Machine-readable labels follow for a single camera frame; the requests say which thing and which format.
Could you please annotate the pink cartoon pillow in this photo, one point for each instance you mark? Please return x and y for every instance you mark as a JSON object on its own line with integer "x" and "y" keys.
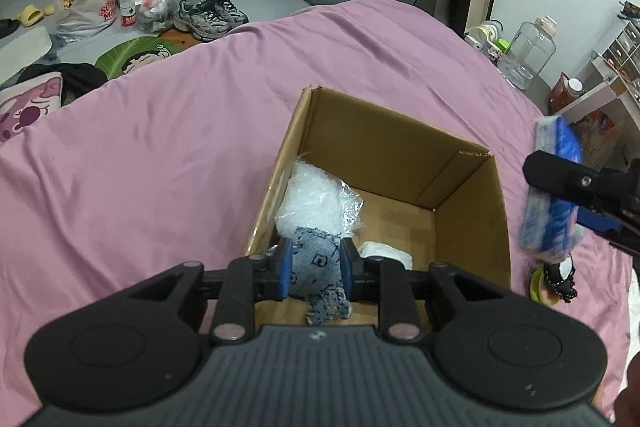
{"x": 26, "y": 102}

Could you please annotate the green orange sandwich plush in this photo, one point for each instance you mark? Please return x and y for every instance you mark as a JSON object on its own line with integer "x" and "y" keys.
{"x": 540, "y": 291}

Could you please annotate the red label water bottle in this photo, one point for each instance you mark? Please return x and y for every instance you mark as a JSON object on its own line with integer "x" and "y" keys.
{"x": 128, "y": 12}

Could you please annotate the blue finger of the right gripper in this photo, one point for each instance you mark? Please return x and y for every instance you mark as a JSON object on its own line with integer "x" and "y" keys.
{"x": 563, "y": 179}
{"x": 597, "y": 223}

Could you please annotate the white printed plastic bag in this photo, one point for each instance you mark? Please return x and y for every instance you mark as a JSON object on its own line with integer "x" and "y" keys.
{"x": 79, "y": 19}

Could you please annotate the black white-stitched fabric toy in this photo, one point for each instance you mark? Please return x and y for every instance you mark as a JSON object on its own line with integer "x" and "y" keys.
{"x": 559, "y": 277}

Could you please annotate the black desk with white legs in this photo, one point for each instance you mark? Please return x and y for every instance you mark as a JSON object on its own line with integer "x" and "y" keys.
{"x": 602, "y": 108}

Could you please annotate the grey sneakers pair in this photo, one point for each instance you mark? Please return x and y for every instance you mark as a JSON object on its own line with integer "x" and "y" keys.
{"x": 208, "y": 20}

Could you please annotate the grey patterned plush toy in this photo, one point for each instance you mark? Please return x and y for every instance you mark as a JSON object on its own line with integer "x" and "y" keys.
{"x": 316, "y": 276}

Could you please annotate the yellow slipper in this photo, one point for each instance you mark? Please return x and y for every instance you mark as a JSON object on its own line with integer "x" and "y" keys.
{"x": 30, "y": 15}

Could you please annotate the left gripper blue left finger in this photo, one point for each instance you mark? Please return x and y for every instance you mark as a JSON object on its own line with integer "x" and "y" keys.
{"x": 246, "y": 281}

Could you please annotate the green cartoon floor mat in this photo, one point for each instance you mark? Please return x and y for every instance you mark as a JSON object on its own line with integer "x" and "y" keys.
{"x": 134, "y": 54}

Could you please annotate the clear plastic trash bag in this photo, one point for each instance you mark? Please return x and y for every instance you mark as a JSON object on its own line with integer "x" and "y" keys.
{"x": 156, "y": 15}

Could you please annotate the blue tissue pack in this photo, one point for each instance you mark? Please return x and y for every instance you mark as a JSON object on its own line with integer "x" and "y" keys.
{"x": 548, "y": 227}

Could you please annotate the large clear plastic jar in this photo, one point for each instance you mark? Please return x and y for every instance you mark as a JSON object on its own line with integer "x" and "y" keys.
{"x": 529, "y": 52}

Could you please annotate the black clothing on floor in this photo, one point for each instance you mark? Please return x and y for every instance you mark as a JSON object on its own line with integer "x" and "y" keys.
{"x": 78, "y": 79}

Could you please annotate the brown cardboard box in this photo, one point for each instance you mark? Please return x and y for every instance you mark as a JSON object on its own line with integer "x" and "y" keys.
{"x": 424, "y": 191}

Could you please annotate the clear bag of white stuffing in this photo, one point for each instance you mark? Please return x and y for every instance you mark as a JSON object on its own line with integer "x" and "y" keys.
{"x": 314, "y": 199}

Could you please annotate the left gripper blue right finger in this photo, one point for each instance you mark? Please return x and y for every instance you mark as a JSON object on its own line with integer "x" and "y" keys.
{"x": 385, "y": 282}

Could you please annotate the white tissue ball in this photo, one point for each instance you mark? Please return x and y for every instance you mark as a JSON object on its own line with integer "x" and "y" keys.
{"x": 373, "y": 249}

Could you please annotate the pink bed sheet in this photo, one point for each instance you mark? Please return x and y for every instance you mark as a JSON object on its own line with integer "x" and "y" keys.
{"x": 115, "y": 208}

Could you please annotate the small drawer organizer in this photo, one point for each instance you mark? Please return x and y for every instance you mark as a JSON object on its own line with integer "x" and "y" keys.
{"x": 619, "y": 48}

